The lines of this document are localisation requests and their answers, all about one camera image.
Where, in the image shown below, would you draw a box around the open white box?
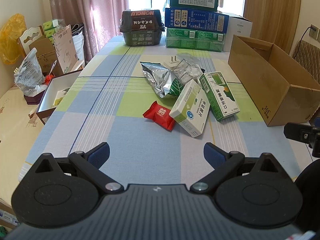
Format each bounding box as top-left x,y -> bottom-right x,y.
36,70 -> 83,125

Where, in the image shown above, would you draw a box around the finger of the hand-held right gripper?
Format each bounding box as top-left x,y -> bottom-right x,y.
284,122 -> 313,143

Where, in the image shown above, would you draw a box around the brown quilted chair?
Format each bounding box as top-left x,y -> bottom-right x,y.
290,40 -> 320,80

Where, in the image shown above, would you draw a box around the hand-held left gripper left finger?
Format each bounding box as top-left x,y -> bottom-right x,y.
35,142 -> 123,194

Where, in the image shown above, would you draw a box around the brown cardboard box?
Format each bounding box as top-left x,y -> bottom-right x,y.
227,34 -> 320,127

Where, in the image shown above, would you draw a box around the white plug adapter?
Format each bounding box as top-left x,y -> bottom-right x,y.
163,56 -> 180,70

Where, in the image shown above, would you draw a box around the silver foil pouch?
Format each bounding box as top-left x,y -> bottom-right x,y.
140,61 -> 187,99

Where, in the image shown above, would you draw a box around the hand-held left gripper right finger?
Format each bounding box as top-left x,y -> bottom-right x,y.
190,142 -> 279,193

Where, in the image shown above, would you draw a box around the wall socket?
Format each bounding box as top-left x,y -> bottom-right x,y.
309,24 -> 320,40

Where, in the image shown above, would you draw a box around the red candy packet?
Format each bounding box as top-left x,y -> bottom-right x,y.
142,101 -> 175,132

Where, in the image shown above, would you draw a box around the wire rack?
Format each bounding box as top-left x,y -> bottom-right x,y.
172,52 -> 204,84

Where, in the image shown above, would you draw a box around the white carton handle flap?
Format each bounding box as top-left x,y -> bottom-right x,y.
16,26 -> 45,55

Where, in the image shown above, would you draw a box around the yellow plastic bag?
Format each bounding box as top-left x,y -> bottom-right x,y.
0,14 -> 27,65

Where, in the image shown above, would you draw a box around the white blue carton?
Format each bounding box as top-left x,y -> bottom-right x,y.
0,209 -> 19,227

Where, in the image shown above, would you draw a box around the white green medicine box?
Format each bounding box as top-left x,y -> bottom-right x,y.
169,79 -> 210,138

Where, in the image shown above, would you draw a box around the pink curtain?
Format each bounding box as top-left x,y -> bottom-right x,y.
47,0 -> 130,63

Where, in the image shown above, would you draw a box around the open brown carton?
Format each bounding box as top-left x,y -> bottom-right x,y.
29,37 -> 63,78

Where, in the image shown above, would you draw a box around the brown cardboard pieces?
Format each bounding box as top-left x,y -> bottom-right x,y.
52,24 -> 84,74

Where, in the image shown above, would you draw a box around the black power cable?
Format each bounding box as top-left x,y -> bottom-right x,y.
291,26 -> 313,55

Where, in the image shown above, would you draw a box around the stack of green packs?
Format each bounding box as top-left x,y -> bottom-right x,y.
42,19 -> 67,43

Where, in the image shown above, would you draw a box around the dark purple box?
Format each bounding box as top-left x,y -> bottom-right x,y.
24,90 -> 48,105

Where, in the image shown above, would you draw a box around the green wrapped pack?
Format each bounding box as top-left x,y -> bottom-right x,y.
197,29 -> 227,53
165,27 -> 198,50

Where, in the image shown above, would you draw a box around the white printed plastic bag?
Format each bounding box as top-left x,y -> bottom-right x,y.
14,47 -> 45,98

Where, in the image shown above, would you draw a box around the cream patterned cloth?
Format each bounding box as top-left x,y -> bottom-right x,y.
0,85 -> 48,205

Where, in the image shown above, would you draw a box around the checked cloth desktop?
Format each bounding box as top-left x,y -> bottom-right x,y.
19,34 -> 320,198

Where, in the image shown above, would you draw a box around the black basket with package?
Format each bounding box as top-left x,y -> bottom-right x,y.
119,9 -> 166,47

